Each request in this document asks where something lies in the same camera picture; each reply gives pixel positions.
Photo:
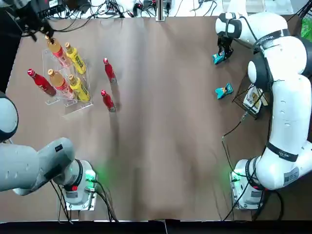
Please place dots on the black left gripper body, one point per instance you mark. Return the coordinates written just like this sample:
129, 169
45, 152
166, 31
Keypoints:
29, 20

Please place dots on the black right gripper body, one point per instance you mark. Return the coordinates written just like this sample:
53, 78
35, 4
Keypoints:
225, 41

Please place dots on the small teal chips bag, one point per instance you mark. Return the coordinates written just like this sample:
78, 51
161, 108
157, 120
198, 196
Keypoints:
217, 59
223, 92

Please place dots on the red cola bottle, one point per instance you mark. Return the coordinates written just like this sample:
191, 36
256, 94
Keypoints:
110, 72
108, 101
42, 83

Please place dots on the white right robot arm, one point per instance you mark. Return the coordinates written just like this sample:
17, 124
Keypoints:
287, 109

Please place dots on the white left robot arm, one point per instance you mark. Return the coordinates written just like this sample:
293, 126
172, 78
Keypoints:
29, 165

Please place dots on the clear acrylic stepped shelf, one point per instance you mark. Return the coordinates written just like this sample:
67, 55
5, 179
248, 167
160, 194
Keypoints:
83, 107

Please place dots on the black device box red logo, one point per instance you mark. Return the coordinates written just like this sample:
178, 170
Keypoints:
50, 7

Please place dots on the orange tea bottle red label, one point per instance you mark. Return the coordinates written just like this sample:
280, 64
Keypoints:
59, 83
57, 51

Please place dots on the black power adapter brick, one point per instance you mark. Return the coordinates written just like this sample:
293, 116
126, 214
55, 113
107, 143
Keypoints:
78, 5

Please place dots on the yellow label drink bottle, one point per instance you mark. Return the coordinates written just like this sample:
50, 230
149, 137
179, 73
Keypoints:
75, 58
79, 89

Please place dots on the white cookie box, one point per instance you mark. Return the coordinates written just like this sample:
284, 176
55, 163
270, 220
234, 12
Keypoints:
252, 97

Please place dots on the black hub with plugs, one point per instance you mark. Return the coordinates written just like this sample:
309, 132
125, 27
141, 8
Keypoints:
113, 6

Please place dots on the green plastic bag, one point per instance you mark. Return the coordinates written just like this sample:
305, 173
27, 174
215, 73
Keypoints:
307, 30

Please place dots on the black flat power unit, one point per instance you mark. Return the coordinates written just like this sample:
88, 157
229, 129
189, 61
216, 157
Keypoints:
149, 3

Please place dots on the aluminium profile post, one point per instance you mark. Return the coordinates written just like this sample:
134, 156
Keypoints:
161, 11

